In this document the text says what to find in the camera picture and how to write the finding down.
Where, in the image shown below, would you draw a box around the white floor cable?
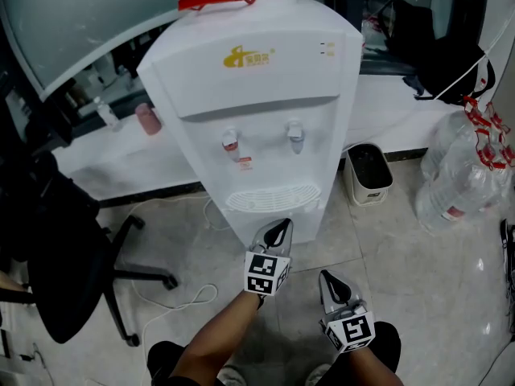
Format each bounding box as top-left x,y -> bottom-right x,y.
128,197 -> 220,339

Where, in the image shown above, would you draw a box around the black backpack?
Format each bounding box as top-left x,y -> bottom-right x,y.
380,0 -> 496,106

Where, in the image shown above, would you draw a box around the white cabinet door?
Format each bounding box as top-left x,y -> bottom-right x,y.
223,201 -> 328,245

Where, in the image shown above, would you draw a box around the white drip tray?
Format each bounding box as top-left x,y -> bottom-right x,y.
225,183 -> 323,212

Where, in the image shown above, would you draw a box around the white water dispenser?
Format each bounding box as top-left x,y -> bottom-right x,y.
135,0 -> 365,245

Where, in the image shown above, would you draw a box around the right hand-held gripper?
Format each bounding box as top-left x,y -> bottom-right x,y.
319,270 -> 377,355

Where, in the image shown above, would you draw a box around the white trash bin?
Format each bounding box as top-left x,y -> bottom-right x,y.
342,142 -> 394,207

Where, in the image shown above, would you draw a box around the person's black trousers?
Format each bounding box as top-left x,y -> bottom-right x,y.
146,320 -> 402,386

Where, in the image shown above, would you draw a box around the person's left white shoe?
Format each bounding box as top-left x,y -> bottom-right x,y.
216,364 -> 249,386

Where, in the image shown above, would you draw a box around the red white plastic bag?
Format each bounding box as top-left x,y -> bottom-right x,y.
360,12 -> 388,52

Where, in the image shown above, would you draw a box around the person's white shoe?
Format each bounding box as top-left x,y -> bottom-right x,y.
216,364 -> 249,386
304,363 -> 333,386

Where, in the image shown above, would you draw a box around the large clear water jug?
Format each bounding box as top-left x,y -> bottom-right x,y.
415,134 -> 515,233
419,96 -> 496,184

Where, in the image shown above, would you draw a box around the person's left forearm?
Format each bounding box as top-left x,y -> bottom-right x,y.
169,289 -> 263,386

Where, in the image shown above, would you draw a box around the person's right forearm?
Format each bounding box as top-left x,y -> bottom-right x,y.
346,347 -> 389,386

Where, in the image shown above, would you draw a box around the person's right white shoe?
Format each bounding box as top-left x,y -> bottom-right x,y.
304,363 -> 333,386

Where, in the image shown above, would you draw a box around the white hanging cord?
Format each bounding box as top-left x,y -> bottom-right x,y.
433,12 -> 515,101

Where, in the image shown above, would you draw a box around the black office chair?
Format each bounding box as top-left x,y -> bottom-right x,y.
0,150 -> 180,348

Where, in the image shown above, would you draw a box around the small clear plastic bottle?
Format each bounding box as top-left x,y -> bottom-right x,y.
117,64 -> 134,92
93,96 -> 122,133

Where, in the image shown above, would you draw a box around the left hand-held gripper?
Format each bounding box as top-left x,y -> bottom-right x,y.
243,217 -> 295,298

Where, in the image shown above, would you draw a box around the white low ledge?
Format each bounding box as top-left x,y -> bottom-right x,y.
51,73 -> 458,201

